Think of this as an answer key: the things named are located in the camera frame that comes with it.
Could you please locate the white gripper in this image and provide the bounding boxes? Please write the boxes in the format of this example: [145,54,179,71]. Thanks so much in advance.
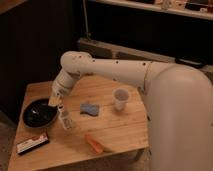
[48,70,79,107]

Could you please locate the small clear bottle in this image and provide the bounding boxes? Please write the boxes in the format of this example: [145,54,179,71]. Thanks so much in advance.
[58,104,74,130]

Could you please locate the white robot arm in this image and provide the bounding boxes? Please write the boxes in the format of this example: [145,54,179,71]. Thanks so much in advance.
[50,51,213,171]

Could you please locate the black bowl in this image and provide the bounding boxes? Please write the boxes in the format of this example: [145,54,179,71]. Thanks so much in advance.
[22,98,57,128]

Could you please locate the blue sponge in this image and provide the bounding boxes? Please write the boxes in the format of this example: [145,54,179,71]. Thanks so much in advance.
[80,103,99,116]

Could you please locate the orange carrot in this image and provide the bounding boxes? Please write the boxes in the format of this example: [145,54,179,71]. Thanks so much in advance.
[85,134,111,154]

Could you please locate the black and white box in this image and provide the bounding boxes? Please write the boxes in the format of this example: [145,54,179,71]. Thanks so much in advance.
[16,133,49,155]

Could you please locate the wooden table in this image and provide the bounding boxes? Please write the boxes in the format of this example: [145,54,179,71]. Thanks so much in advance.
[8,76,148,171]

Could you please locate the long grey case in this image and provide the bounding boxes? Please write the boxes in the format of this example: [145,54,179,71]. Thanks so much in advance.
[77,37,213,76]

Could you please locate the vertical metal pole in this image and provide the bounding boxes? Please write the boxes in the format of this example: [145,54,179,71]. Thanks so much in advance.
[82,0,91,40]

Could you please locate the black handle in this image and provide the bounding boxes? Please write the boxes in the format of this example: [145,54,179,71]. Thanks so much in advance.
[174,58,207,69]

